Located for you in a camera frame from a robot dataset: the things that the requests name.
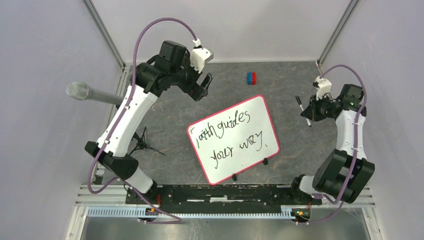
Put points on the pink framed whiteboard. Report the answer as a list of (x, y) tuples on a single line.
[(233, 140)]

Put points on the blue and red eraser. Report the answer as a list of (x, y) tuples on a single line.
[(251, 78)]

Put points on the grey microphone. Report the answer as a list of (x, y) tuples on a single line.
[(82, 92)]

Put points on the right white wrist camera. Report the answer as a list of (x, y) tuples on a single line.
[(323, 86)]

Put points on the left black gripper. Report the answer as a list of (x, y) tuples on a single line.
[(195, 90)]

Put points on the left black whiteboard foot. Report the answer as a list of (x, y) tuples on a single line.
[(234, 177)]

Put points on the black microphone stand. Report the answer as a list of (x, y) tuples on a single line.
[(142, 142)]

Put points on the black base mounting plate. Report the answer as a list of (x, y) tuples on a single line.
[(261, 198)]

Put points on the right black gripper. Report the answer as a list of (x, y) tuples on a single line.
[(311, 112)]

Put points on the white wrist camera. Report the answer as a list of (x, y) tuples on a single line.
[(199, 56), (323, 86)]

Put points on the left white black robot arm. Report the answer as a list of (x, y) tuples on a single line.
[(175, 65)]

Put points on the white whiteboard marker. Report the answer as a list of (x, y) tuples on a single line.
[(298, 99)]

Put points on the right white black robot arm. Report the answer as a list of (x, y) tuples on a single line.
[(346, 171)]

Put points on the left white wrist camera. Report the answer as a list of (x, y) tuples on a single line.
[(199, 56)]

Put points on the blue toothed cable rail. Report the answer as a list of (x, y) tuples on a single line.
[(141, 212)]

